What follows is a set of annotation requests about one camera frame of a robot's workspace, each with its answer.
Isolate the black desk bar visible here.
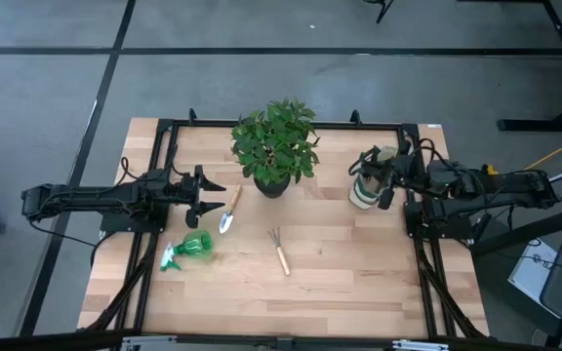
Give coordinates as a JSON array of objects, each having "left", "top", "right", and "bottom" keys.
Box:
[{"left": 468, "top": 200, "right": 562, "bottom": 258}]

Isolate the green plastic spray bottle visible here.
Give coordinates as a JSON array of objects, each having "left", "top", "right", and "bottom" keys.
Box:
[{"left": 159, "top": 228, "right": 215, "bottom": 273}]

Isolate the green plant in black pot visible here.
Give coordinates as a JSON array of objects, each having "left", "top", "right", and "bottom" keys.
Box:
[{"left": 230, "top": 96, "right": 321, "bottom": 200}]

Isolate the beige and green gardening bag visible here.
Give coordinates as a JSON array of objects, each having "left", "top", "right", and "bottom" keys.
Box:
[{"left": 347, "top": 144, "right": 402, "bottom": 212}]

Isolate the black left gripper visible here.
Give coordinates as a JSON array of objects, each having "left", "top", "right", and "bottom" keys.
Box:
[{"left": 179, "top": 164, "right": 227, "bottom": 230}]

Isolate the silver metal bracket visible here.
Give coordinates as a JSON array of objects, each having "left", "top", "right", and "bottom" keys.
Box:
[
  {"left": 390, "top": 338, "right": 451, "bottom": 351},
  {"left": 119, "top": 334, "right": 179, "bottom": 351}
]

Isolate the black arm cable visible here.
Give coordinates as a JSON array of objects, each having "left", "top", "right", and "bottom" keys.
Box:
[{"left": 26, "top": 218, "right": 116, "bottom": 269}]

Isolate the yellow cable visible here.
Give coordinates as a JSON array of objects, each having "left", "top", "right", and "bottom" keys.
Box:
[{"left": 524, "top": 128, "right": 562, "bottom": 171}]

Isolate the hand rake with wooden handle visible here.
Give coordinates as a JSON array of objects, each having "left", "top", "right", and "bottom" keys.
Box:
[{"left": 266, "top": 226, "right": 293, "bottom": 277}]

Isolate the white box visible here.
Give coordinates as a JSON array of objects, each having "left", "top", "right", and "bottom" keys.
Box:
[{"left": 506, "top": 237, "right": 562, "bottom": 307}]

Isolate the black chair base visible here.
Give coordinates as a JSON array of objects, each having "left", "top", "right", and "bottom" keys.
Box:
[{"left": 362, "top": 0, "right": 395, "bottom": 24}]

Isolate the garden trowel with wooden handle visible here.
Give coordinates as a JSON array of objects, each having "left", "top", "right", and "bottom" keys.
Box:
[{"left": 218, "top": 184, "right": 244, "bottom": 236}]

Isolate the black workstation stand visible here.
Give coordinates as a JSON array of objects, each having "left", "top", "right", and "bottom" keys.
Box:
[{"left": 498, "top": 0, "right": 562, "bottom": 134}]

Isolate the black rig beam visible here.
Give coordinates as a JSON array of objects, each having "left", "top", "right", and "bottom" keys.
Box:
[{"left": 0, "top": 329, "right": 562, "bottom": 351}]

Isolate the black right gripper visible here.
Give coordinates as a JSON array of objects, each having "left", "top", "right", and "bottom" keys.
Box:
[{"left": 361, "top": 140, "right": 417, "bottom": 212}]

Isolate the black aluminium frame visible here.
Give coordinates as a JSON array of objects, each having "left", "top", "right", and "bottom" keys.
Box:
[{"left": 76, "top": 107, "right": 491, "bottom": 342}]

